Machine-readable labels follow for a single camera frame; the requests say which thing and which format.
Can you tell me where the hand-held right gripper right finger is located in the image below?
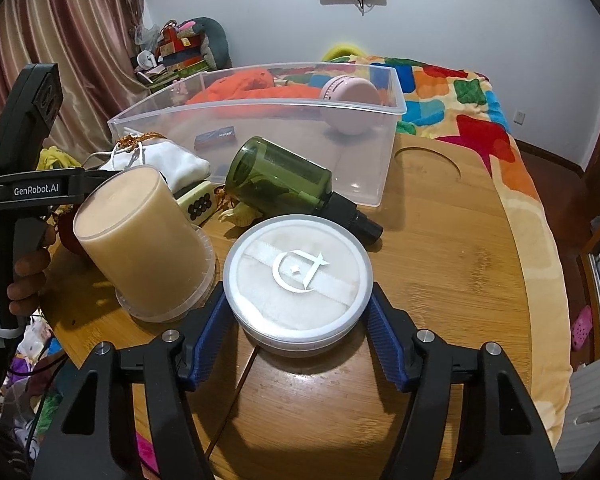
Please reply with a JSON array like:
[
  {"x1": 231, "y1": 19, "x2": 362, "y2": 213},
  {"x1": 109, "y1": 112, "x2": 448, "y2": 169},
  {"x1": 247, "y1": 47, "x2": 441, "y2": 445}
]
[{"x1": 362, "y1": 281, "x2": 563, "y2": 480}]

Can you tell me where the beige jar with clear lid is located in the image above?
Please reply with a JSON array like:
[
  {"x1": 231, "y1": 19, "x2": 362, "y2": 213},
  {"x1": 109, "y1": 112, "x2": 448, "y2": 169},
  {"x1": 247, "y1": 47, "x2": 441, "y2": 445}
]
[{"x1": 72, "y1": 166, "x2": 218, "y2": 323}]

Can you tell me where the small dark blue box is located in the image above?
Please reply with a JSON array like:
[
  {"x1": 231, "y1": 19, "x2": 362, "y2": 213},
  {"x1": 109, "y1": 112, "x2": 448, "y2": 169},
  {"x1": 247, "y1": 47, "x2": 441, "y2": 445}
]
[{"x1": 194, "y1": 127, "x2": 237, "y2": 148}]

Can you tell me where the wooden desktop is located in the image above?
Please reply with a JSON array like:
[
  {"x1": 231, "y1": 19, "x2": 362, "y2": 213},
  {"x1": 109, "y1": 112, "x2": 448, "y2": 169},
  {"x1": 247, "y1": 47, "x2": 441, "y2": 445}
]
[{"x1": 40, "y1": 132, "x2": 551, "y2": 480}]

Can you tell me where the pink clog shoe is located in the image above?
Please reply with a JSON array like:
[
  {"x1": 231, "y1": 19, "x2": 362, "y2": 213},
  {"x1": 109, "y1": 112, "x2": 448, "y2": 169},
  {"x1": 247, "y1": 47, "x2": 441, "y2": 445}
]
[{"x1": 570, "y1": 305, "x2": 595, "y2": 351}]

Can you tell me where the white ribbed bin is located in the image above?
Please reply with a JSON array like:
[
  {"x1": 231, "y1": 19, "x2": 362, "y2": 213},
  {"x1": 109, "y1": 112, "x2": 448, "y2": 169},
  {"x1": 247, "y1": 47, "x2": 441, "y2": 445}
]
[{"x1": 562, "y1": 357, "x2": 600, "y2": 441}]

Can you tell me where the orange gold cord charm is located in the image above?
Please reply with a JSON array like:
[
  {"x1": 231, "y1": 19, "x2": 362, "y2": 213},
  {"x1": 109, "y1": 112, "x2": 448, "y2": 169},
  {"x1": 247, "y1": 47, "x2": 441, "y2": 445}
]
[{"x1": 111, "y1": 131, "x2": 167, "y2": 156}]

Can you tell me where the white round lid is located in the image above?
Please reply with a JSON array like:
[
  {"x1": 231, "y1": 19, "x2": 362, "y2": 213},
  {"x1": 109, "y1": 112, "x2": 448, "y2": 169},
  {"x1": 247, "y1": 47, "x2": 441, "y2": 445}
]
[{"x1": 222, "y1": 215, "x2": 373, "y2": 358}]

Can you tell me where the small white desk fan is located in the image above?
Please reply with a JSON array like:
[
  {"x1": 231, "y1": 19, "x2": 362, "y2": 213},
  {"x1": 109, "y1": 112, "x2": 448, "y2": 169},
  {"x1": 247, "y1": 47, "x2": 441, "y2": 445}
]
[{"x1": 137, "y1": 50, "x2": 163, "y2": 73}]

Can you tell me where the person's left hand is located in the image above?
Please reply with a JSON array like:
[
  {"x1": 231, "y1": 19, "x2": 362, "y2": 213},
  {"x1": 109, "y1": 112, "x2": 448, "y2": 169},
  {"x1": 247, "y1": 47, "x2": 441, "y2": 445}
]
[{"x1": 7, "y1": 247, "x2": 52, "y2": 317}]

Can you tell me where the orange puffer jacket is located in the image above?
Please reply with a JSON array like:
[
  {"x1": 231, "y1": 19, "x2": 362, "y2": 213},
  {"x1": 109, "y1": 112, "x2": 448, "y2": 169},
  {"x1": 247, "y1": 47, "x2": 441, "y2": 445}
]
[{"x1": 185, "y1": 70, "x2": 331, "y2": 116}]

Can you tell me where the striped brown curtain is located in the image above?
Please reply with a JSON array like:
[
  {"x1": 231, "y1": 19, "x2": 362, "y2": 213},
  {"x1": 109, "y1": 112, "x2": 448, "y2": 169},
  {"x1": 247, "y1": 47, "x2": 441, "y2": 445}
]
[{"x1": 0, "y1": 0, "x2": 146, "y2": 181}]

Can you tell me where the red round object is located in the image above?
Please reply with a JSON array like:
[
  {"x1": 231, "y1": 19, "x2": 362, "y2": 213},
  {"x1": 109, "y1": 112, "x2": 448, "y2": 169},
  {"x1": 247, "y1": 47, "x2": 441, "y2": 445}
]
[{"x1": 55, "y1": 215, "x2": 83, "y2": 256}]

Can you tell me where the grey plush cushion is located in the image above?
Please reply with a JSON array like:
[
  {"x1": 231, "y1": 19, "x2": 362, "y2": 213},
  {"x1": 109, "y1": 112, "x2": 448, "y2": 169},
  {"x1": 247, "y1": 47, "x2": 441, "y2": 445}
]
[{"x1": 180, "y1": 16, "x2": 231, "y2": 73}]

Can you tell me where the colourful patchwork blanket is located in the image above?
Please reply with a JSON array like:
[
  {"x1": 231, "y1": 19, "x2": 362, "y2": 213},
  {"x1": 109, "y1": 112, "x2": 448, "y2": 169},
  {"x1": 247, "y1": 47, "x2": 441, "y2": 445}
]
[{"x1": 325, "y1": 55, "x2": 573, "y2": 451}]

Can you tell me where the green spray bottle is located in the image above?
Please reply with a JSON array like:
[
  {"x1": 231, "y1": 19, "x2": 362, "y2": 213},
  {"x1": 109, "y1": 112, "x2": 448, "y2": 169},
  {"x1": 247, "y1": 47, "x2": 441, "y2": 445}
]
[{"x1": 225, "y1": 136, "x2": 385, "y2": 241}]

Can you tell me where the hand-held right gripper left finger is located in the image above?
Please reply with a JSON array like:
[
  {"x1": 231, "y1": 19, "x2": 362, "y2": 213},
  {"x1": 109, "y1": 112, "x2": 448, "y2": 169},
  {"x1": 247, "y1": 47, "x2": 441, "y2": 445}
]
[{"x1": 30, "y1": 279, "x2": 238, "y2": 480}]

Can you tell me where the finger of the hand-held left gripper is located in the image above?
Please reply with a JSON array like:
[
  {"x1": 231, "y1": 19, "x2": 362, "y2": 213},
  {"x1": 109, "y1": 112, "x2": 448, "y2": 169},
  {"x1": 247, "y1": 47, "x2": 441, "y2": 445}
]
[
  {"x1": 81, "y1": 167, "x2": 126, "y2": 202},
  {"x1": 159, "y1": 172, "x2": 181, "y2": 200}
]

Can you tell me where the small cream shell figurine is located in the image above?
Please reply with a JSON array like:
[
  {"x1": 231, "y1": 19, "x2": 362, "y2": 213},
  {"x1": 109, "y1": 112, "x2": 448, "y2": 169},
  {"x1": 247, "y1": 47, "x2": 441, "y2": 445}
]
[{"x1": 216, "y1": 187, "x2": 263, "y2": 226}]

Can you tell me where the yellow tube pillow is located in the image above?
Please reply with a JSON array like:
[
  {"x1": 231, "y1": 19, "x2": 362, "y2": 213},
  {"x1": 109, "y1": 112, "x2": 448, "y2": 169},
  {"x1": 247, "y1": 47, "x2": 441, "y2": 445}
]
[{"x1": 321, "y1": 42, "x2": 366, "y2": 63}]

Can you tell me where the yellow cloth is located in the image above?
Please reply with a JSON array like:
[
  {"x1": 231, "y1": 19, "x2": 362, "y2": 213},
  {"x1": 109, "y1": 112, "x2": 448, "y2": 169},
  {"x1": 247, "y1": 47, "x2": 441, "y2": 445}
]
[{"x1": 35, "y1": 146, "x2": 83, "y2": 171}]

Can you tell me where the pink round mini fan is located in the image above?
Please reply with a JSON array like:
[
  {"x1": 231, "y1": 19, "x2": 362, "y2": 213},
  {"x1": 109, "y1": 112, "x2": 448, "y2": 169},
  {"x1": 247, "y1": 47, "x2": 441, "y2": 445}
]
[{"x1": 321, "y1": 75, "x2": 383, "y2": 136}]

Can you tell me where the clear plastic storage box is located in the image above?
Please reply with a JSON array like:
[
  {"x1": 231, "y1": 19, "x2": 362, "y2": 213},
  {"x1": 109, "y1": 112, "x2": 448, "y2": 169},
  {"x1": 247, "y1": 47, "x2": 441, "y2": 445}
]
[{"x1": 107, "y1": 62, "x2": 408, "y2": 208}]

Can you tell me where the white drawstring cloth pouch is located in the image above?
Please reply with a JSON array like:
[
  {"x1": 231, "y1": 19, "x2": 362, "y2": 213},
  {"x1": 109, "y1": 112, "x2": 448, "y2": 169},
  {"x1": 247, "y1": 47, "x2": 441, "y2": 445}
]
[{"x1": 97, "y1": 140, "x2": 212, "y2": 186}]

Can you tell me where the cream mahjong tile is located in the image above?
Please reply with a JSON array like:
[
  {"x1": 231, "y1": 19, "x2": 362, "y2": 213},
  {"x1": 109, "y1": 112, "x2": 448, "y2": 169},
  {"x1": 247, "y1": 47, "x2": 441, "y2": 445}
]
[{"x1": 176, "y1": 182, "x2": 216, "y2": 223}]

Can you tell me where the stack of gift boxes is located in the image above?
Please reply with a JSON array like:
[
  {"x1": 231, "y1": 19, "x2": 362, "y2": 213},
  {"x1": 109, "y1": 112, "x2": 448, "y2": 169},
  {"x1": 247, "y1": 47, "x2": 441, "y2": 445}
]
[{"x1": 152, "y1": 20, "x2": 208, "y2": 81}]

